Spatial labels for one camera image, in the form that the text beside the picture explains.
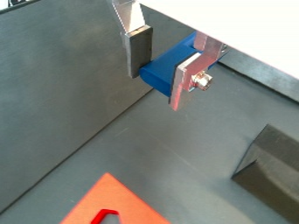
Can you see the gripper right finger metal with bolt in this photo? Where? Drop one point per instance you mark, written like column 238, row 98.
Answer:
column 191, row 72

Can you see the gripper left finger with metal black pad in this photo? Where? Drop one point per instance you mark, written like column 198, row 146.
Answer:
column 136, row 34

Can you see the blue square-circle two-leg object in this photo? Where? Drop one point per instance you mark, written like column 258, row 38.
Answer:
column 158, row 72

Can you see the black curved regrasp stand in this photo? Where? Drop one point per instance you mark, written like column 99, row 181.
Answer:
column 267, row 171

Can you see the red fixture block with holes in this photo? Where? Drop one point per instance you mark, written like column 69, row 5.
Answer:
column 109, row 197

